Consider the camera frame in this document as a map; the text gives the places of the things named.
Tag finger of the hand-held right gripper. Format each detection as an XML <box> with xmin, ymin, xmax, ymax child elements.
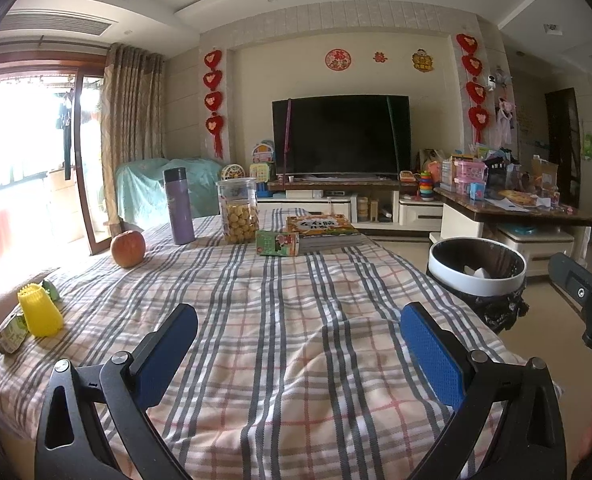
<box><xmin>548</xmin><ymin>252</ymin><xmax>592</xmax><ymax>306</ymax></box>

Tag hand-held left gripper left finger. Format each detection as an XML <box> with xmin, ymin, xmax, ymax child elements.
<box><xmin>34</xmin><ymin>302</ymin><xmax>199</xmax><ymax>480</ymax></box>

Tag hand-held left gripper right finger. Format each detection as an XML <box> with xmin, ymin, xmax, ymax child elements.
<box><xmin>400</xmin><ymin>301</ymin><xmax>569</xmax><ymax>480</ymax></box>

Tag white-rimmed steel bin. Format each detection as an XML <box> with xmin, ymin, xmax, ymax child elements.
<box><xmin>426</xmin><ymin>238</ymin><xmax>528</xmax><ymax>333</ymax></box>

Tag yellow patterned tray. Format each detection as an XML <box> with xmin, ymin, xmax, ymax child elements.
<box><xmin>498</xmin><ymin>189</ymin><xmax>539</xmax><ymax>207</ymax></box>

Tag brown cardboard box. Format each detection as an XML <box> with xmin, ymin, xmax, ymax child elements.
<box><xmin>531</xmin><ymin>160</ymin><xmax>559</xmax><ymax>188</ymax></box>

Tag red apple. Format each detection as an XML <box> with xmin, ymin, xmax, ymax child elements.
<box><xmin>110</xmin><ymin>230</ymin><xmax>146</xmax><ymax>268</ymax></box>

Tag black storage basket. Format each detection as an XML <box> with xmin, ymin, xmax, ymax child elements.
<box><xmin>486</xmin><ymin>160</ymin><xmax>509</xmax><ymax>191</ymax></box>

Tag marble-top coffee table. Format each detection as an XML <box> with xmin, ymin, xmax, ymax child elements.
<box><xmin>428</xmin><ymin>187</ymin><xmax>592</xmax><ymax>281</ymax></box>

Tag yellow plastic cup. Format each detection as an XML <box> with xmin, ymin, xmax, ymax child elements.
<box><xmin>17</xmin><ymin>284</ymin><xmax>62</xmax><ymax>337</ymax></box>

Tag white television cabinet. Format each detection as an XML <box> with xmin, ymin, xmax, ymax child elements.
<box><xmin>256</xmin><ymin>175</ymin><xmax>444</xmax><ymax>233</ymax></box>

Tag pink storage box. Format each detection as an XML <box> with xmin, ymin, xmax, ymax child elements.
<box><xmin>453</xmin><ymin>160</ymin><xmax>489</xmax><ymax>188</ymax></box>

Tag purple thermos bottle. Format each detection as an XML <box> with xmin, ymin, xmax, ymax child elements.
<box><xmin>163</xmin><ymin>167</ymin><xmax>197</xmax><ymax>246</ymax></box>

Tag light green snack packet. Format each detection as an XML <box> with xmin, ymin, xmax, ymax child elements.
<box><xmin>0</xmin><ymin>312</ymin><xmax>29</xmax><ymax>353</ymax></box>

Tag green carton box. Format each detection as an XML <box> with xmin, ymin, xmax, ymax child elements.
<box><xmin>256</xmin><ymin>230</ymin><xmax>301</xmax><ymax>257</ymax></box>

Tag clear cookie jar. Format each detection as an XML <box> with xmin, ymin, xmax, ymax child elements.
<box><xmin>216</xmin><ymin>178</ymin><xmax>260</xmax><ymax>245</ymax></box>

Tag pink sofa cushion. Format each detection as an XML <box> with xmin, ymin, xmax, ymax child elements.
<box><xmin>0</xmin><ymin>267</ymin><xmax>59</xmax><ymax>341</ymax></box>

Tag colourful picture book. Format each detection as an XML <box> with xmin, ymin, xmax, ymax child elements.
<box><xmin>286</xmin><ymin>214</ymin><xmax>367</xmax><ymax>251</ymax></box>

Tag pink hanging garment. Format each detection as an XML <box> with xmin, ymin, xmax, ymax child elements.
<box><xmin>496</xmin><ymin>100</ymin><xmax>517</xmax><ymax>146</ymax></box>

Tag teal covered armchair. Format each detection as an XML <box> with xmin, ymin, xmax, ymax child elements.
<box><xmin>114</xmin><ymin>157</ymin><xmax>224</xmax><ymax>228</ymax></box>

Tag small white fan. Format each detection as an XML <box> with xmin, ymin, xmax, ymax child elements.
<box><xmin>221</xmin><ymin>161</ymin><xmax>247</xmax><ymax>183</ymax></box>

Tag colourful toy house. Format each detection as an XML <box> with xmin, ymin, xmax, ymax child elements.
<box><xmin>250</xmin><ymin>141</ymin><xmax>277</xmax><ymax>181</ymax></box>

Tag beige curtain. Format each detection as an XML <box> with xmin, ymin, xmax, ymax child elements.
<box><xmin>100</xmin><ymin>42</ymin><xmax>165</xmax><ymax>228</ymax></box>

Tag black flat television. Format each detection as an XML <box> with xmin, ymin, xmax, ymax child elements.
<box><xmin>272</xmin><ymin>95</ymin><xmax>411</xmax><ymax>177</ymax></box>

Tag dark hanging clothes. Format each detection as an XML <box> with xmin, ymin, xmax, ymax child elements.
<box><xmin>58</xmin><ymin>92</ymin><xmax>76</xmax><ymax>181</ymax></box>

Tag pink stick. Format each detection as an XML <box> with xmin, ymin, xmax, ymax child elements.
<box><xmin>284</xmin><ymin>99</ymin><xmax>293</xmax><ymax>181</ymax></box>

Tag ceiling air vent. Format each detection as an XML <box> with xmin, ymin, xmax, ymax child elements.
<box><xmin>0</xmin><ymin>10</ymin><xmax>114</xmax><ymax>36</ymax></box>

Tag rainbow stacking ring toy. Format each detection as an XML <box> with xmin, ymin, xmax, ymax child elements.
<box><xmin>417</xmin><ymin>170</ymin><xmax>435</xmax><ymax>202</ymax></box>

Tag red heart hanging string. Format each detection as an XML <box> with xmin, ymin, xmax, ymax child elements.
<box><xmin>203</xmin><ymin>49</ymin><xmax>225</xmax><ymax>158</ymax></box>
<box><xmin>456</xmin><ymin>33</ymin><xmax>491</xmax><ymax>143</ymax></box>

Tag wooden sliding door frame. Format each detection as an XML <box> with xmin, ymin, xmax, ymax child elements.
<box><xmin>0</xmin><ymin>55</ymin><xmax>111</xmax><ymax>271</ymax></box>

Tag round red wall decoration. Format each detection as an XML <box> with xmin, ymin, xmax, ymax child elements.
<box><xmin>324</xmin><ymin>48</ymin><xmax>351</xmax><ymax>71</ymax></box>

